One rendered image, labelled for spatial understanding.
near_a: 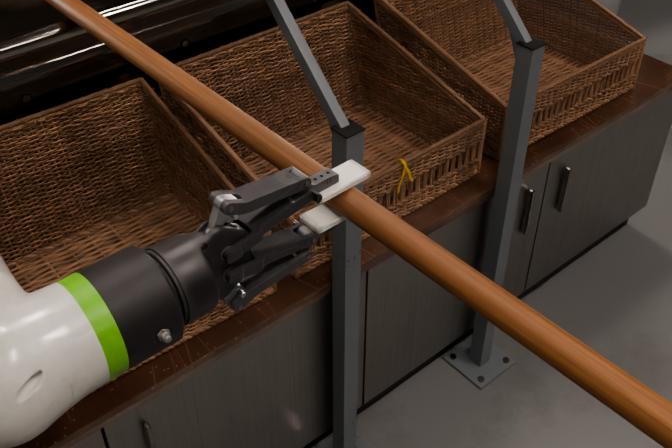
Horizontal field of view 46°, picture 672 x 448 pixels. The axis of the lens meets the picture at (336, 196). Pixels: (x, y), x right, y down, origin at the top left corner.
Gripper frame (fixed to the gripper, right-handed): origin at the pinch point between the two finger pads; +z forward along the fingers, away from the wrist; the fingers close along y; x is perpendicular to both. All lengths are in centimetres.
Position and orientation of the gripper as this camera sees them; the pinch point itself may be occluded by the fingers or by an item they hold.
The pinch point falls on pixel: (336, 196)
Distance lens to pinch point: 80.0
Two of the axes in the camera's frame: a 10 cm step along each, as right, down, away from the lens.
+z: 7.5, -4.0, 5.3
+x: 6.6, 4.6, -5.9
